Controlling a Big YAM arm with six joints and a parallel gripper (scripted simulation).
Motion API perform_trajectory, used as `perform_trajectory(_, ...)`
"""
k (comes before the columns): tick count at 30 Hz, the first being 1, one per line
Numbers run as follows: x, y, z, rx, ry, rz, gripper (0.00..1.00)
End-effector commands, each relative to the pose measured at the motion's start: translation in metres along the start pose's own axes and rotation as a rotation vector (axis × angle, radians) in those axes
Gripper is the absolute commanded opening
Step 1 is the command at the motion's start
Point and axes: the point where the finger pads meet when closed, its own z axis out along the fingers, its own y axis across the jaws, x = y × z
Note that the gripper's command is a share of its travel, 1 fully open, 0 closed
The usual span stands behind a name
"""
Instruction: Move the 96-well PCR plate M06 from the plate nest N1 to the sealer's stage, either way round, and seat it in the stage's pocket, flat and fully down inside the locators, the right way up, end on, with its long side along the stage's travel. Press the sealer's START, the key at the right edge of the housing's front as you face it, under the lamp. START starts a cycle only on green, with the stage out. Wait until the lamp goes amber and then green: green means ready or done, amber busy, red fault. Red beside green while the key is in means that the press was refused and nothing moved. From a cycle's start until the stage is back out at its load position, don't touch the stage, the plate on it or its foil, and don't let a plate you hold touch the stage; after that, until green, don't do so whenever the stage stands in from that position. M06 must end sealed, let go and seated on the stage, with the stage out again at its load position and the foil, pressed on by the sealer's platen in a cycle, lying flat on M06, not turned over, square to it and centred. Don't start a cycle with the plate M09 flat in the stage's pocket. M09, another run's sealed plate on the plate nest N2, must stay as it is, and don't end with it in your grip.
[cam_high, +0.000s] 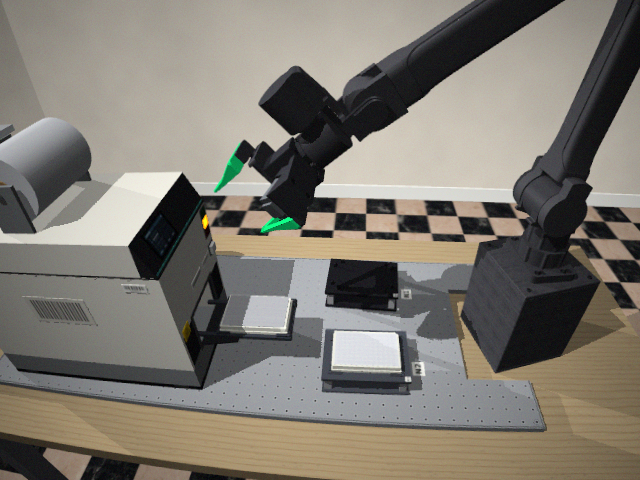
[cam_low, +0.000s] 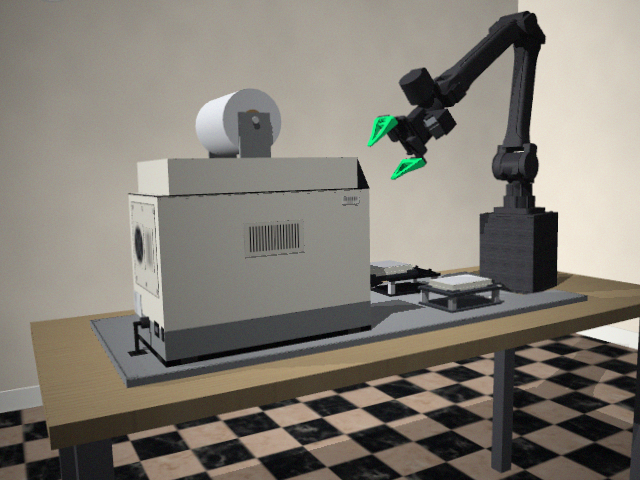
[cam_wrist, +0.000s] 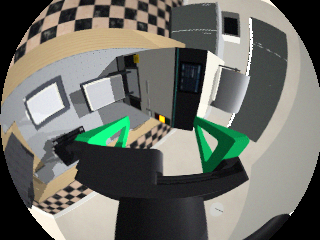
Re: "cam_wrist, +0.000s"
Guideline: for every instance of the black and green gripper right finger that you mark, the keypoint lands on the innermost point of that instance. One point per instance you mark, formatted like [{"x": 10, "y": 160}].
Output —
[{"x": 230, "y": 143}]

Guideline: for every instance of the grey cylinder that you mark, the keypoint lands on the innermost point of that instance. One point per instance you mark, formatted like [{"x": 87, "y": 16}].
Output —
[{"x": 231, "y": 91}]

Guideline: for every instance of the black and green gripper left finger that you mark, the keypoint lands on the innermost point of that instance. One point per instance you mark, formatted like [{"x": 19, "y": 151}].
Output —
[{"x": 100, "y": 134}]

